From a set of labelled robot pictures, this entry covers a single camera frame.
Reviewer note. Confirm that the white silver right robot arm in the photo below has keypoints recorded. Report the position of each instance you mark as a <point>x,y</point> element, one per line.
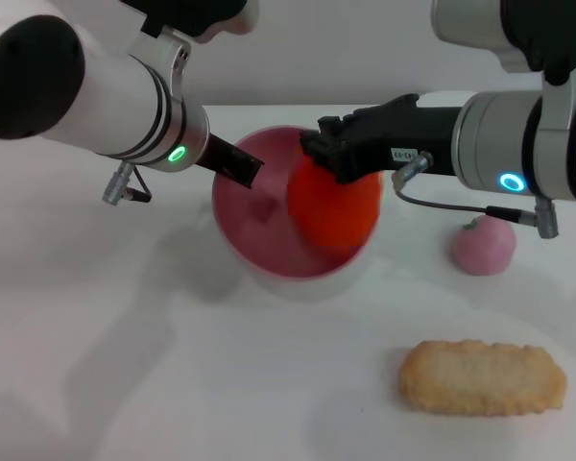
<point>523,144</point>

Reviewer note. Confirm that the pink toy peach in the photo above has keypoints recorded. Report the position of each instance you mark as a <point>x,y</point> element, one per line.
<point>482,245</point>

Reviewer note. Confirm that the orange toy fruit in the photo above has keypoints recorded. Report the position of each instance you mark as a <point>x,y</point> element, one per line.
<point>336,211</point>

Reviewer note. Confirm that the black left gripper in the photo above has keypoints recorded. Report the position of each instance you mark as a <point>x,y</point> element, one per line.
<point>216,156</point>

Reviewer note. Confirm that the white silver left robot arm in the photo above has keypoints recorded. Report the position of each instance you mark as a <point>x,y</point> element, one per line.
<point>91,101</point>

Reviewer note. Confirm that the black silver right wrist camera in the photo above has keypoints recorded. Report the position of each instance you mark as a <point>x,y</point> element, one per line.
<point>523,33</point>

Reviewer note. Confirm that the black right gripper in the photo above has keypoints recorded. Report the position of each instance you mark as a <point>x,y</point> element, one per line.
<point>403,129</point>

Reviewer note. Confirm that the pink plastic bowl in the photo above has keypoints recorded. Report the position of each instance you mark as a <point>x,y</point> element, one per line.
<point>259,225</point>

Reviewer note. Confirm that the toy bread slice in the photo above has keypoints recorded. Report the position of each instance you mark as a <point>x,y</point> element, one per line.
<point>482,379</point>

